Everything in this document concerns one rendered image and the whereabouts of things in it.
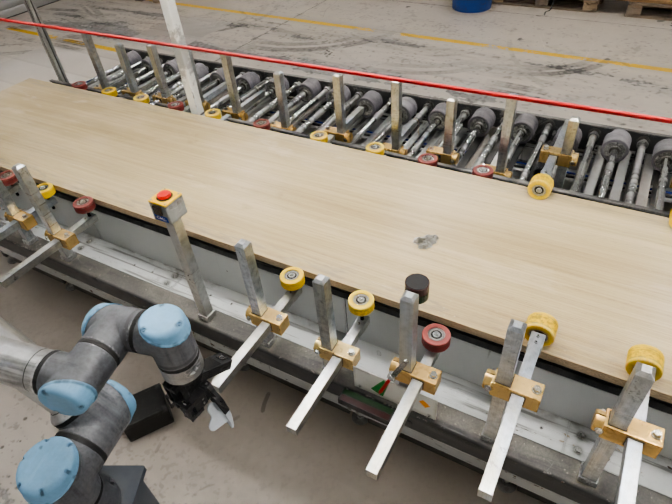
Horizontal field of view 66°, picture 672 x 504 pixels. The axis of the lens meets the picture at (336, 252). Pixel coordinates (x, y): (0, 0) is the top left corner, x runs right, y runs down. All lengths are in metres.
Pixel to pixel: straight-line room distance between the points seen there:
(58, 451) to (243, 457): 0.99
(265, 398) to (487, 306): 1.27
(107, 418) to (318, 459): 1.00
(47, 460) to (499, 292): 1.29
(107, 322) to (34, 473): 0.54
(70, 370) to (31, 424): 1.77
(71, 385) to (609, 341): 1.29
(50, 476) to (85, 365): 0.50
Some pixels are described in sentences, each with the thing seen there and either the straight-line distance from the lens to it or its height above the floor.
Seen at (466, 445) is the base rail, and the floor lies 0.67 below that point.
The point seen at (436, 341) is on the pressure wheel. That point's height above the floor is 0.91.
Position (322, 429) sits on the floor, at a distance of 2.36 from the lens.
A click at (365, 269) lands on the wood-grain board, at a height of 0.90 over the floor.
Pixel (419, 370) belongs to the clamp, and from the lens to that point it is 1.45.
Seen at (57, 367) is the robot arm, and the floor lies 1.30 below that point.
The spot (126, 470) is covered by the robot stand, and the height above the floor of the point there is 0.60.
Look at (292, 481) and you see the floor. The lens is 2.28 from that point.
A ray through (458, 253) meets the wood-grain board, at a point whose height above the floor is 0.90.
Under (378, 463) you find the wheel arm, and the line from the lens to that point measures 1.32.
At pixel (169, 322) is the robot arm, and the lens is 1.07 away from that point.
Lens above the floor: 2.05
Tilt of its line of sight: 42 degrees down
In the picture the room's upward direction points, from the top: 6 degrees counter-clockwise
